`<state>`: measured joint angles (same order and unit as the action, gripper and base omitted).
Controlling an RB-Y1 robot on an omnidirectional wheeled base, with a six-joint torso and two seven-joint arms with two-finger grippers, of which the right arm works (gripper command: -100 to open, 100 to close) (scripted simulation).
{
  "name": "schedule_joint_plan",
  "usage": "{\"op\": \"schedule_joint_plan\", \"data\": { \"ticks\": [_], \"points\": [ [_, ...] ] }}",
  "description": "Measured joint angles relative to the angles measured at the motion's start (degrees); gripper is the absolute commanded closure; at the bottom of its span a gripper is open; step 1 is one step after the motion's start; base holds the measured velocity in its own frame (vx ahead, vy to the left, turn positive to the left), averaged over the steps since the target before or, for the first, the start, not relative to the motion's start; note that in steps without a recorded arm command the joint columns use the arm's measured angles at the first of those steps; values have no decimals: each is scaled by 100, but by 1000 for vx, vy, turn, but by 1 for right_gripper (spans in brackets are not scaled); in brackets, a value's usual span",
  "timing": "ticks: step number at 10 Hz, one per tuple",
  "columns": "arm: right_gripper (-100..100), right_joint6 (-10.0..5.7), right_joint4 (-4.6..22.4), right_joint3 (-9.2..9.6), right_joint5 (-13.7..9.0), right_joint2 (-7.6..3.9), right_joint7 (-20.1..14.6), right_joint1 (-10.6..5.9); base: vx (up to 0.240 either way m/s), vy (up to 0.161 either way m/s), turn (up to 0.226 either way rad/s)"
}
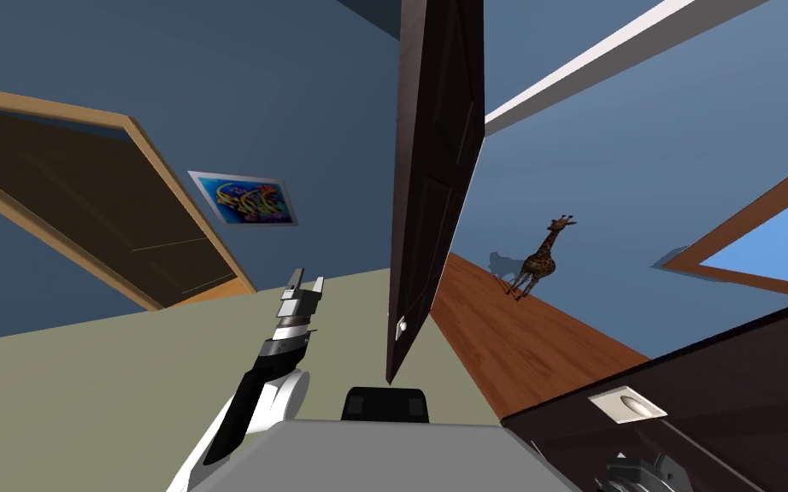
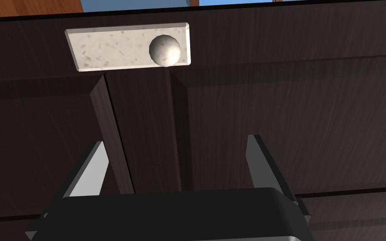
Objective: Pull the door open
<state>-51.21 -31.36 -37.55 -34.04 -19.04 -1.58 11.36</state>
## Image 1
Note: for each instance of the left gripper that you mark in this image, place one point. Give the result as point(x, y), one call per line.
point(299, 303)

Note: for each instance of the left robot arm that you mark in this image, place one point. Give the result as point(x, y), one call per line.
point(257, 396)

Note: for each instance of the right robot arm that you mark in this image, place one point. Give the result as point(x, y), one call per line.
point(643, 476)

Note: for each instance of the small silver door knob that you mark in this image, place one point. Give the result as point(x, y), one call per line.
point(401, 327)

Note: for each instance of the dark brown door leaf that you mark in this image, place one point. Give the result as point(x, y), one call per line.
point(435, 171)

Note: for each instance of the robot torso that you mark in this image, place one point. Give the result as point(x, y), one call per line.
point(373, 458)

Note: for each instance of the giraffe figure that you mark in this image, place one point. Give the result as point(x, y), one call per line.
point(541, 263)

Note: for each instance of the brown framed window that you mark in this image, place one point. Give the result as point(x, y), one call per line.
point(770, 249)

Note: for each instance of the blue framed wall picture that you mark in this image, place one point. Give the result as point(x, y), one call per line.
point(247, 199)

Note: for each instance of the brown door with wooden frame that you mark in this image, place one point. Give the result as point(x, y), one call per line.
point(86, 198)

